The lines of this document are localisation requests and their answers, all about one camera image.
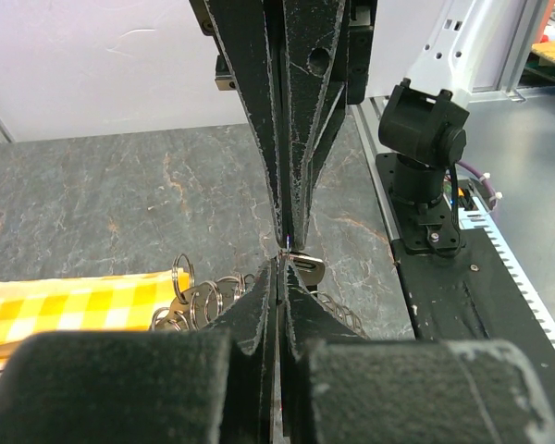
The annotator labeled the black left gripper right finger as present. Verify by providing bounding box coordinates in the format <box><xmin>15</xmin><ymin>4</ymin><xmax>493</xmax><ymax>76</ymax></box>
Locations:
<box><xmin>277</xmin><ymin>256</ymin><xmax>555</xmax><ymax>443</ymax></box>

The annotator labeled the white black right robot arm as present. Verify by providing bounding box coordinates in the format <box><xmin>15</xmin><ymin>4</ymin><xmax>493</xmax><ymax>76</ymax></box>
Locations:
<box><xmin>191</xmin><ymin>1</ymin><xmax>507</xmax><ymax>252</ymax></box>

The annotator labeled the grey slotted cable duct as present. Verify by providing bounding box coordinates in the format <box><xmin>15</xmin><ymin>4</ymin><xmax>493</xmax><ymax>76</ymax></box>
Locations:
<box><xmin>459</xmin><ymin>179</ymin><xmax>555</xmax><ymax>351</ymax></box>

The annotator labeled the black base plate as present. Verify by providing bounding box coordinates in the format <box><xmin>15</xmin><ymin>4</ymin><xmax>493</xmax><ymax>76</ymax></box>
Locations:
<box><xmin>376</xmin><ymin>153</ymin><xmax>555</xmax><ymax>383</ymax></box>

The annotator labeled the keyring chain with keys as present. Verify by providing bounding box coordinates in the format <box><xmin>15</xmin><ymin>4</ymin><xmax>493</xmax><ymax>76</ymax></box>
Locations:
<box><xmin>148</xmin><ymin>252</ymin><xmax>366</xmax><ymax>339</ymax></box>

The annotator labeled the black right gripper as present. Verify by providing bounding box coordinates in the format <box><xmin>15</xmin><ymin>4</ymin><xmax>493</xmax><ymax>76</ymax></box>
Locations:
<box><xmin>191</xmin><ymin>0</ymin><xmax>377</xmax><ymax>250</ymax></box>

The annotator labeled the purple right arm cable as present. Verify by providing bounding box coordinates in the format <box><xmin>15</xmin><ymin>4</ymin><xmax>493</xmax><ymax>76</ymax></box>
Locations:
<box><xmin>457</xmin><ymin>159</ymin><xmax>505</xmax><ymax>218</ymax></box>

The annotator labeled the orange white checkered cloth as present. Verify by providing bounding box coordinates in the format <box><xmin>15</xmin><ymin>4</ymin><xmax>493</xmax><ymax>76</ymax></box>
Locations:
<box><xmin>0</xmin><ymin>270</ymin><xmax>198</xmax><ymax>376</ymax></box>

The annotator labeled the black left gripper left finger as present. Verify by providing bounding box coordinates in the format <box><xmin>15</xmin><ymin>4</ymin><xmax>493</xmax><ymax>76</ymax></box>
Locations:
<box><xmin>0</xmin><ymin>259</ymin><xmax>278</xmax><ymax>443</ymax></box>

